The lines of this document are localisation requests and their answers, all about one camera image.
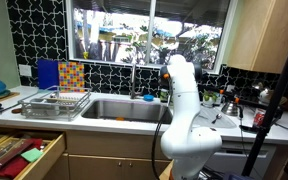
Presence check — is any green hand soap bottle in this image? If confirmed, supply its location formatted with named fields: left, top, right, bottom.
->
left=159, top=88, right=170, bottom=103

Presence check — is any chrome sink faucet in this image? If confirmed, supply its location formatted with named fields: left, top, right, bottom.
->
left=129, top=63, right=146, bottom=100

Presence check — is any stainless steel sink basin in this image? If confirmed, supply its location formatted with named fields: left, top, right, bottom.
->
left=81, top=98, right=173, bottom=125

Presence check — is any white framed window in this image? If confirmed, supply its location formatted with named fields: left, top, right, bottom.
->
left=65, top=0, right=238, bottom=75

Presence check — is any small potted green plant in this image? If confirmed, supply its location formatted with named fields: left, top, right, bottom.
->
left=202, top=90, right=222, bottom=108

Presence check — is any wooden base cabinet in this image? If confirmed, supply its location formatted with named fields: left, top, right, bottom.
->
left=65, top=130, right=172, bottom=180

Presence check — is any multicoloured checkered cutting board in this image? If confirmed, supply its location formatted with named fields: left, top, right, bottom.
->
left=57, top=61, right=86, bottom=93

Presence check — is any metal spoon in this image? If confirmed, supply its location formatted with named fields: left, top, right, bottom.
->
left=211, top=113, right=223, bottom=125

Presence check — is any grey drying mat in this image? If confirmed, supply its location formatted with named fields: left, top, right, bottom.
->
left=193, top=104, right=238, bottom=130

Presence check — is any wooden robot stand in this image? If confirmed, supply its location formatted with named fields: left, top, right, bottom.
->
left=157, top=162, right=174, bottom=180

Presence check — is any steel gooseneck kettle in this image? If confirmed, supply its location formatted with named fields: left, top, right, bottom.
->
left=221, top=99, right=244, bottom=117

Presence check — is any blue cutting board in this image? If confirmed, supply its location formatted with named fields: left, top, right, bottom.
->
left=37, top=59, right=60, bottom=90

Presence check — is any open wooden drawer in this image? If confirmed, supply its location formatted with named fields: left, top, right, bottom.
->
left=0, top=129, right=67, bottom=180

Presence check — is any grey dishwasher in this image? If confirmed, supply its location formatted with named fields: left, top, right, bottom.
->
left=203, top=141, right=279, bottom=180

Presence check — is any red soda can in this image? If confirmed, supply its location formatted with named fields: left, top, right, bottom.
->
left=252, top=107, right=267, bottom=128

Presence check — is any white teapot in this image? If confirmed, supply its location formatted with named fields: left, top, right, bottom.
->
left=257, top=87, right=276, bottom=104

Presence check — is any green cloth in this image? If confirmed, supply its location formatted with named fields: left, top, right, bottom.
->
left=20, top=147, right=44, bottom=163

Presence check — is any black tripod pole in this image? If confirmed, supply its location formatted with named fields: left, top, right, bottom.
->
left=241, top=51, right=288, bottom=177

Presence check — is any wooden board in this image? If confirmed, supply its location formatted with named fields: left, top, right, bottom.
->
left=0, top=91, right=21, bottom=105

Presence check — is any red cloth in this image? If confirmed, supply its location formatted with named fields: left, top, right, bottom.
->
left=0, top=138, right=44, bottom=179

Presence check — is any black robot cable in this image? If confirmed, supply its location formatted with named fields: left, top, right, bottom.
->
left=149, top=96, right=172, bottom=180

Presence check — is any metal wire dish rack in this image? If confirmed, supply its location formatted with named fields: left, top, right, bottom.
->
left=18, top=85, right=92, bottom=122

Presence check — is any white wall outlet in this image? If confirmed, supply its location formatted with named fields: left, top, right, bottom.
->
left=18, top=63, right=33, bottom=78

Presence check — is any wooden wall cabinet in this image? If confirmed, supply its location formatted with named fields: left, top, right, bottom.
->
left=227, top=0, right=288, bottom=77

